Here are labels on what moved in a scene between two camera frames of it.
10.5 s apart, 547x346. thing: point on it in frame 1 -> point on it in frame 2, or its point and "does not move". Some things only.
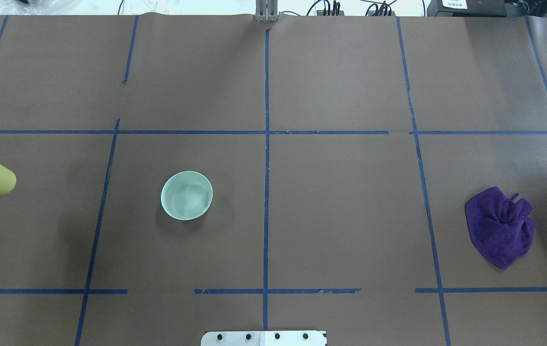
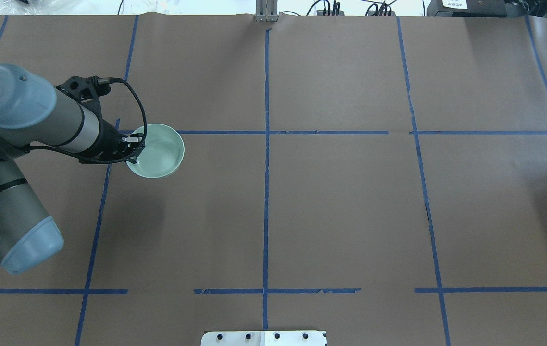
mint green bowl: (186, 195) -> (163, 153)
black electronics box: (466, 8) does not move
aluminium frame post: (266, 10) does not move
